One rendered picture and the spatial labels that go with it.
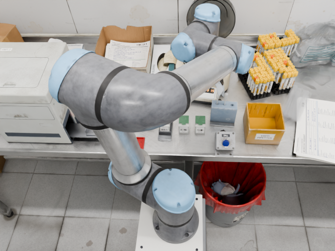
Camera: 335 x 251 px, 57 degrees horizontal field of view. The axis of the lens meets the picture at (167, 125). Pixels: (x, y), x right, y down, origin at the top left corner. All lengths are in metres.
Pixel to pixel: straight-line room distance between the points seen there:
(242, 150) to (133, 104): 0.79
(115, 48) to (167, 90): 1.05
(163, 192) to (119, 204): 1.27
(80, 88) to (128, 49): 1.01
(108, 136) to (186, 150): 0.59
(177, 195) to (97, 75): 0.43
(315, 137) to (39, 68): 1.07
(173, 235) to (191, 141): 0.41
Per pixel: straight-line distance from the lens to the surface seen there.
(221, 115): 1.27
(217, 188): 1.88
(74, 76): 0.58
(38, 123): 1.26
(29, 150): 1.38
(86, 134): 1.27
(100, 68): 0.56
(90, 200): 2.17
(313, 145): 1.32
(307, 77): 1.58
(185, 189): 0.87
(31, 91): 1.14
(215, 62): 0.72
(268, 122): 1.34
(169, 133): 1.24
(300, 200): 2.21
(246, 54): 0.83
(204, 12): 0.95
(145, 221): 1.07
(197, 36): 0.88
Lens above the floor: 1.92
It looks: 54 degrees down
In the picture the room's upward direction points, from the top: 4 degrees counter-clockwise
